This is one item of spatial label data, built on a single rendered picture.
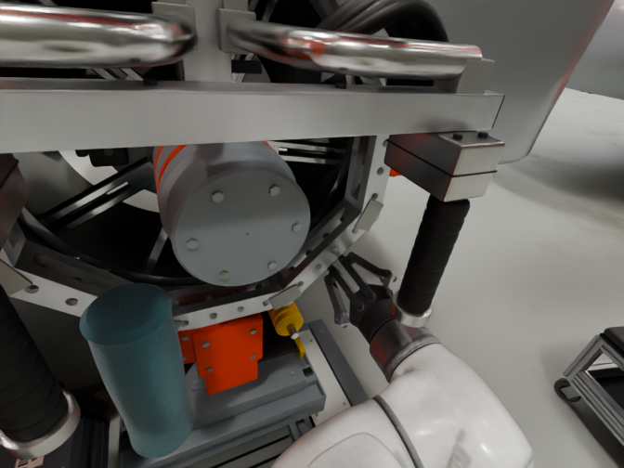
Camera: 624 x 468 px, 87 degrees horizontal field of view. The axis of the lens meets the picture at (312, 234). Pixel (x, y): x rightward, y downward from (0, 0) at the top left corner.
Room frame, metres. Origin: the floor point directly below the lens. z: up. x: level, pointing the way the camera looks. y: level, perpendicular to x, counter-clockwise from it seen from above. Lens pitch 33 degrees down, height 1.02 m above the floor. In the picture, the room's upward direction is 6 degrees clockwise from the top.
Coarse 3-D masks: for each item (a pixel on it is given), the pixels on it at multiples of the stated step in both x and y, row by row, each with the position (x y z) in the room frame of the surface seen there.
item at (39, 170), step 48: (48, 0) 0.40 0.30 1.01; (288, 0) 0.58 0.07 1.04; (288, 144) 0.53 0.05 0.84; (336, 144) 0.59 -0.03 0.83; (48, 192) 0.42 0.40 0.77; (96, 192) 0.40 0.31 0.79; (336, 192) 0.55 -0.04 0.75; (48, 240) 0.35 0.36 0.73; (96, 240) 0.41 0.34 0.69; (144, 240) 0.49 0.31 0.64
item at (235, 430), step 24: (312, 384) 0.55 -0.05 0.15; (264, 408) 0.47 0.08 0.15; (288, 408) 0.47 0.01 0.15; (312, 408) 0.49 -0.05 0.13; (120, 432) 0.36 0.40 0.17; (192, 432) 0.39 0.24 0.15; (216, 432) 0.40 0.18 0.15; (240, 432) 0.40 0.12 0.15; (264, 432) 0.43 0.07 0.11; (120, 456) 0.31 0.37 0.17; (168, 456) 0.32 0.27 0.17; (192, 456) 0.34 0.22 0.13
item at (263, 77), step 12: (144, 12) 0.58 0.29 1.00; (84, 72) 0.52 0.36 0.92; (120, 72) 0.54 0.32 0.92; (144, 72) 0.55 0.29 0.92; (156, 72) 0.56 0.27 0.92; (168, 72) 0.57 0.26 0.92; (264, 72) 0.65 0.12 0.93; (132, 156) 0.54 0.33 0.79; (144, 156) 0.54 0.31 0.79; (120, 168) 0.52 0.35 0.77; (156, 192) 0.55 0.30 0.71
